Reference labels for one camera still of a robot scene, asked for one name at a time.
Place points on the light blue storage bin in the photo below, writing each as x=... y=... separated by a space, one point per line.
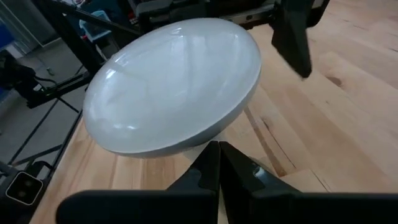
x=93 y=26

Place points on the small black camera box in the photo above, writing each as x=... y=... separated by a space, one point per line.
x=24 y=188

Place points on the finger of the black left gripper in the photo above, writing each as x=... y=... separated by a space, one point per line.
x=292 y=40

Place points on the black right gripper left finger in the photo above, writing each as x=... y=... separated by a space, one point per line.
x=174 y=205

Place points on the white reflector lightbulb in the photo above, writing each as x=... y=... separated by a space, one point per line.
x=171 y=87

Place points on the black aluminium table frame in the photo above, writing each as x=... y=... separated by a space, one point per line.
x=74 y=46

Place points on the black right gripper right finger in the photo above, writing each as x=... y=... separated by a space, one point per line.
x=280 y=208

